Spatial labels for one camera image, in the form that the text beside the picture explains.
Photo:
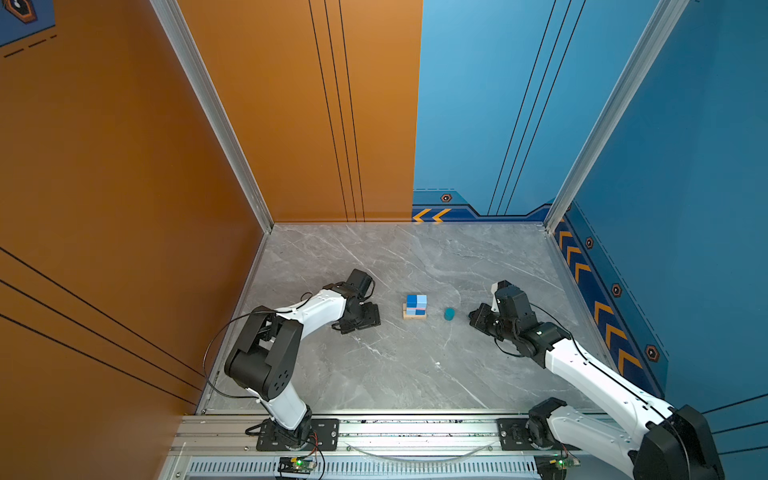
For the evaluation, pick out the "aluminium corner post right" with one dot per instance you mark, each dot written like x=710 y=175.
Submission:
x=652 y=40

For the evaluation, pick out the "aluminium corner post left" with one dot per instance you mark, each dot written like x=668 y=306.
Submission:
x=176 y=29

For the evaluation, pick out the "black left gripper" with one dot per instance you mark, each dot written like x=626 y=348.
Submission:
x=371 y=319

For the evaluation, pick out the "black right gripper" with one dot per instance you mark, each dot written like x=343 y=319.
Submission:
x=478 y=322

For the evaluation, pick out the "right circuit board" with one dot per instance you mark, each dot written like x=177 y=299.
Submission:
x=565 y=462

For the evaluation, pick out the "circuit board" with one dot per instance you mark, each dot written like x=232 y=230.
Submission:
x=296 y=467
x=565 y=462

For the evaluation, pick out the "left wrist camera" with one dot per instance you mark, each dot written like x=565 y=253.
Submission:
x=360 y=284

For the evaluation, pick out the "aluminium corner post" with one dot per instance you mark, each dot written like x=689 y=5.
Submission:
x=176 y=29
x=652 y=40

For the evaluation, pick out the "left circuit board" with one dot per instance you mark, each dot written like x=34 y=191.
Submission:
x=296 y=467

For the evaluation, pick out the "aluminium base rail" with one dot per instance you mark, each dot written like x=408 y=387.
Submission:
x=376 y=445

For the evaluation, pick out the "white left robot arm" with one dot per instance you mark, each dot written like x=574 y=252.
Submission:
x=263 y=357

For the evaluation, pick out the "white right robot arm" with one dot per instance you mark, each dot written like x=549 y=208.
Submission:
x=649 y=438

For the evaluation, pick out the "natural wood block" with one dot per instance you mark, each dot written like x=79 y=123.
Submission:
x=404 y=307

